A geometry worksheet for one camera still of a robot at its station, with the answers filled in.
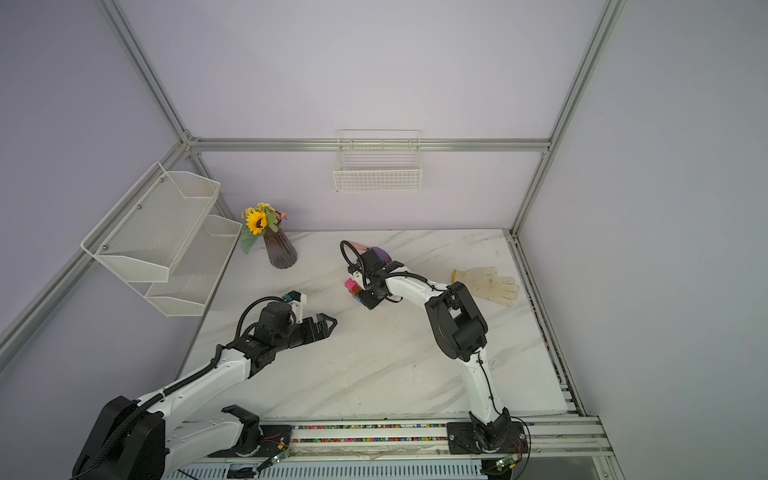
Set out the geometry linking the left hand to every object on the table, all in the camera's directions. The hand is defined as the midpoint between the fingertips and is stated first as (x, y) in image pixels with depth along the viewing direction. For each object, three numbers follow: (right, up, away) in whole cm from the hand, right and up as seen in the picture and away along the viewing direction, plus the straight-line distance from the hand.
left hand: (325, 328), depth 86 cm
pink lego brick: (+6, +12, +12) cm, 18 cm away
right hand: (+14, +6, +13) cm, 20 cm away
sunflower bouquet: (-22, +33, +5) cm, 40 cm away
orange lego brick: (+7, +10, +14) cm, 19 cm away
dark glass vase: (-19, +23, +17) cm, 35 cm away
